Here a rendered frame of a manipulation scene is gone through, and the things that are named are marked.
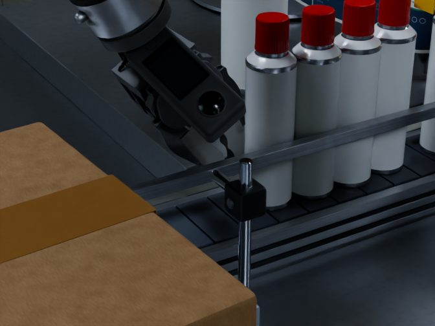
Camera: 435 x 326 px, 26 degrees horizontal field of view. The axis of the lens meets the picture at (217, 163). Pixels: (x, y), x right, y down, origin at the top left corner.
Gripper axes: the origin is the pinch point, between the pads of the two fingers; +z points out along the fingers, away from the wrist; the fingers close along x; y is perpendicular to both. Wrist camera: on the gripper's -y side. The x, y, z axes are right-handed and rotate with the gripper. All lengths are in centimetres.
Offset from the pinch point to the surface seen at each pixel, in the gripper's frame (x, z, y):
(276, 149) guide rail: -3.8, -0.9, -3.2
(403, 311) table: -2.4, 13.5, -17.2
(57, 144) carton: 13.6, -29.2, -21.2
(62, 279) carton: 18, -32, -35
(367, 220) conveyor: -8.0, 13.9, -5.0
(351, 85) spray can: -14.7, 0.8, -1.5
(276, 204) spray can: -1.2, 6.2, -1.8
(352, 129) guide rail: -11.8, 3.7, -3.5
